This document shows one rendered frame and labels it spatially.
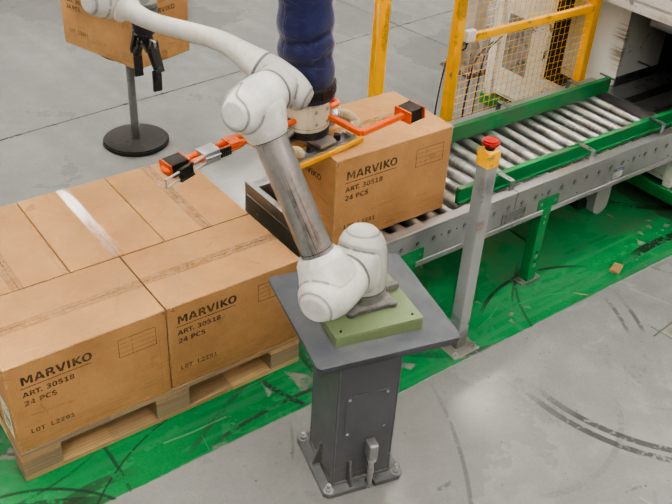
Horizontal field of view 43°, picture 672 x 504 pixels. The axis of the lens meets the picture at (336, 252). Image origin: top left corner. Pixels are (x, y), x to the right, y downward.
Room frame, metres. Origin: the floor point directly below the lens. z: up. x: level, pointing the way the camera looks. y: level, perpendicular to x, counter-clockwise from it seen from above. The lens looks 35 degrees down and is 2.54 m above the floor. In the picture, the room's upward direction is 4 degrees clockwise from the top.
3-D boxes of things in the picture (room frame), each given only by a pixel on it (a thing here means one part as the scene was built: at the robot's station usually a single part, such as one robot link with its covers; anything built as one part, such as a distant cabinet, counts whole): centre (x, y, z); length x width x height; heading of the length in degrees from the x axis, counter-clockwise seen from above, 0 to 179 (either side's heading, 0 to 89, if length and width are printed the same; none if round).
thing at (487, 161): (2.96, -0.57, 0.50); 0.07 x 0.07 x 1.00; 38
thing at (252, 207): (3.00, 0.19, 0.47); 0.70 x 0.03 x 0.15; 38
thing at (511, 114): (4.16, -0.84, 0.60); 1.60 x 0.10 x 0.09; 128
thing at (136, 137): (4.69, 1.27, 0.31); 0.40 x 0.40 x 0.62
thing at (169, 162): (2.61, 0.58, 1.05); 0.08 x 0.07 x 0.05; 134
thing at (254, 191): (3.00, 0.19, 0.58); 0.70 x 0.03 x 0.06; 38
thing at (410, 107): (3.04, -0.25, 1.10); 0.09 x 0.08 x 0.05; 44
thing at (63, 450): (2.82, 0.91, 0.07); 1.20 x 1.00 x 0.14; 128
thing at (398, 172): (3.22, -0.10, 0.75); 0.60 x 0.40 x 0.40; 128
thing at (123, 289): (2.82, 0.91, 0.34); 1.20 x 1.00 x 0.40; 128
